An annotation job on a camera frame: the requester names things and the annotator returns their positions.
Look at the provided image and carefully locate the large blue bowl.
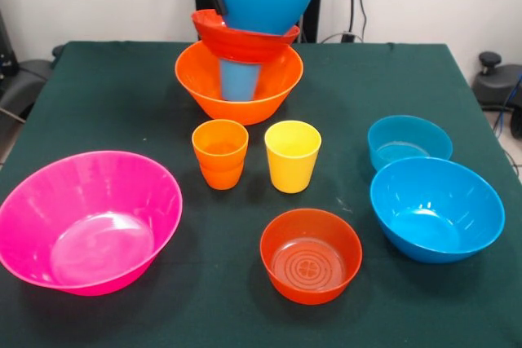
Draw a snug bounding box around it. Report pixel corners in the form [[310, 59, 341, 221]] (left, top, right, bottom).
[[211, 0, 316, 37], [369, 156, 507, 264]]

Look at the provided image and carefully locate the wide red bowl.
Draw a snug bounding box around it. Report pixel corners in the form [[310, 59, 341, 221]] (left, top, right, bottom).
[[191, 8, 302, 64]]

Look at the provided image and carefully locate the blue cup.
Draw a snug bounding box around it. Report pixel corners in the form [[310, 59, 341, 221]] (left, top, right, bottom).
[[219, 58, 263, 103]]

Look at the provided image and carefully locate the large orange bowl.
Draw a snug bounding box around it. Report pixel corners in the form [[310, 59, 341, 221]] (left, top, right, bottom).
[[175, 40, 305, 126]]

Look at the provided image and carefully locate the orange cup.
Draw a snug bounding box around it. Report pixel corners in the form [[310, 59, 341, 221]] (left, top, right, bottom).
[[198, 159, 246, 191], [192, 119, 250, 172]]

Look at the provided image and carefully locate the yellow cup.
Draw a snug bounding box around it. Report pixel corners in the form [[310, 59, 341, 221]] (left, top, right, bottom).
[[263, 120, 323, 194]]

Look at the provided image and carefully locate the small teal blue bowl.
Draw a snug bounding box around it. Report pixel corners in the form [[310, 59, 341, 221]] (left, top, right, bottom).
[[367, 115, 453, 173]]

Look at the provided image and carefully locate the large pink bowl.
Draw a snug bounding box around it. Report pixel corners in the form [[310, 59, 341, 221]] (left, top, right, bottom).
[[0, 151, 184, 297]]

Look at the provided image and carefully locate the small red bowl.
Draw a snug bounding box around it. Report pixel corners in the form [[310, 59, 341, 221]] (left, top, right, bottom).
[[259, 208, 363, 306]]

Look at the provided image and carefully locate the dark green table cloth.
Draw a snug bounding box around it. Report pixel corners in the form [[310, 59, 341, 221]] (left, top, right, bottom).
[[0, 41, 522, 348]]

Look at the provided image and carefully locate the black wall cable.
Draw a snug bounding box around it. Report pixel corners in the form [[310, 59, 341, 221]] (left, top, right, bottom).
[[321, 0, 368, 43]]

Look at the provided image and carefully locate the black pedestal leg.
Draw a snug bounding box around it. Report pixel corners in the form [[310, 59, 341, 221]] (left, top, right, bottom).
[[0, 44, 64, 121], [472, 51, 522, 139]]

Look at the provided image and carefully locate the blue cable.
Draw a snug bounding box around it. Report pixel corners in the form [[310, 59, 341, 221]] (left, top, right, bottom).
[[493, 74, 522, 137]]

